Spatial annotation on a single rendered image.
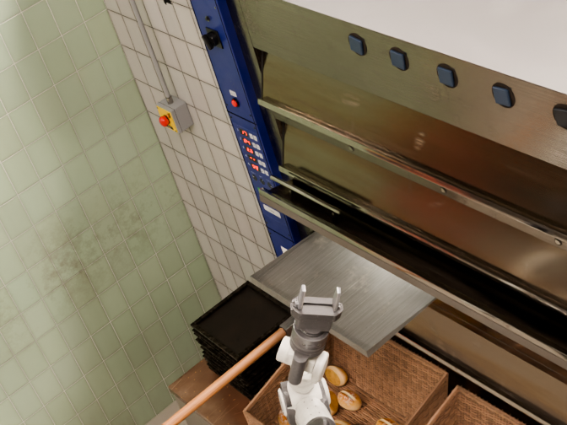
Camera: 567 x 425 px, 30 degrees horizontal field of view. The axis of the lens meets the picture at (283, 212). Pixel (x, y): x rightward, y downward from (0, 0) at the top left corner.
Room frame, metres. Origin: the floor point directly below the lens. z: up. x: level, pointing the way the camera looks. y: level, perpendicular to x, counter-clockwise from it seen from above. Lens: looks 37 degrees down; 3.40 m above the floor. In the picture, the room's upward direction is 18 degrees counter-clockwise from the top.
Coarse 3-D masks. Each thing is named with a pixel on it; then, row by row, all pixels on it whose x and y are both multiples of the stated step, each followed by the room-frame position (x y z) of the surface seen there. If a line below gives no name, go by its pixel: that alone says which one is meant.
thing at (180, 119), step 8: (160, 104) 3.32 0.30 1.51; (176, 104) 3.28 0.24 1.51; (184, 104) 3.27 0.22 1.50; (160, 112) 3.31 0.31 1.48; (168, 112) 3.26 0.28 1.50; (176, 112) 3.25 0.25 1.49; (184, 112) 3.27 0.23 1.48; (168, 120) 3.28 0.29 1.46; (176, 120) 3.25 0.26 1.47; (184, 120) 3.26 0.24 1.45; (176, 128) 3.25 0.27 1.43; (184, 128) 3.26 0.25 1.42
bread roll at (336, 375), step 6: (330, 366) 2.67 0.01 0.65; (336, 366) 2.66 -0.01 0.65; (330, 372) 2.64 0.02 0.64; (336, 372) 2.63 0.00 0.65; (342, 372) 2.62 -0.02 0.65; (330, 378) 2.64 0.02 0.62; (336, 378) 2.61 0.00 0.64; (342, 378) 2.60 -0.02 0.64; (336, 384) 2.61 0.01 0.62; (342, 384) 2.59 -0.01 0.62
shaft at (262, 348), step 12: (276, 336) 2.31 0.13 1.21; (264, 348) 2.28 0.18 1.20; (240, 360) 2.26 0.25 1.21; (252, 360) 2.25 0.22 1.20; (228, 372) 2.23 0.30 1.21; (240, 372) 2.23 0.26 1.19; (216, 384) 2.20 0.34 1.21; (204, 396) 2.17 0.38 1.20; (192, 408) 2.14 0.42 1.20; (168, 420) 2.12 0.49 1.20; (180, 420) 2.12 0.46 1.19
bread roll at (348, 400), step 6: (342, 390) 2.55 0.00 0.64; (348, 390) 2.53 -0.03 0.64; (342, 396) 2.52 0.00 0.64; (348, 396) 2.50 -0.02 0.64; (354, 396) 2.50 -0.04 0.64; (342, 402) 2.51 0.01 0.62; (348, 402) 2.49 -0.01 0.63; (354, 402) 2.48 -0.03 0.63; (360, 402) 2.49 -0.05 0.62; (348, 408) 2.48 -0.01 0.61; (354, 408) 2.47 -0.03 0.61
